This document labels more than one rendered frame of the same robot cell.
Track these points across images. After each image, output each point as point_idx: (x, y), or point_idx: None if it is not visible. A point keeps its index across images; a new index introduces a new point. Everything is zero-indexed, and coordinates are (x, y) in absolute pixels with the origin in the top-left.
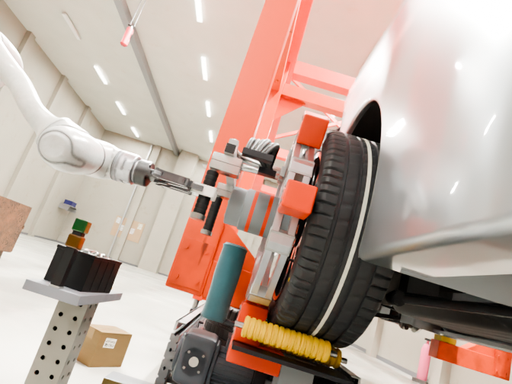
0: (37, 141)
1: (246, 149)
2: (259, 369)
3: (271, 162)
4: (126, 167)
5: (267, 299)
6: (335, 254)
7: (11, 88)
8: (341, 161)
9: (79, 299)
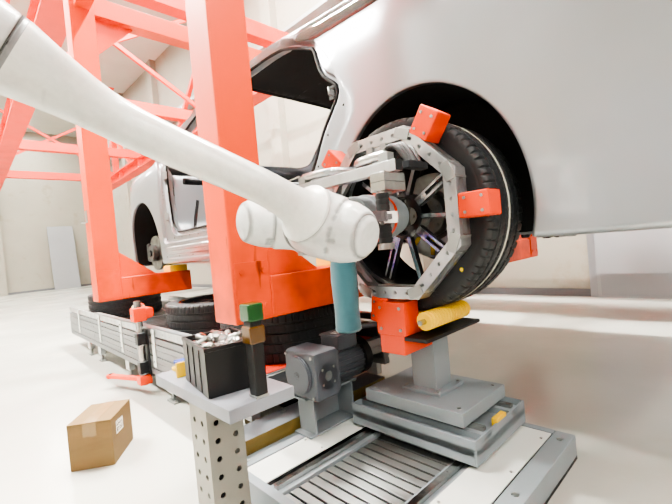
0: (347, 237)
1: (411, 162)
2: (423, 346)
3: (425, 169)
4: None
5: (432, 291)
6: (501, 237)
7: (176, 151)
8: (483, 157)
9: (293, 389)
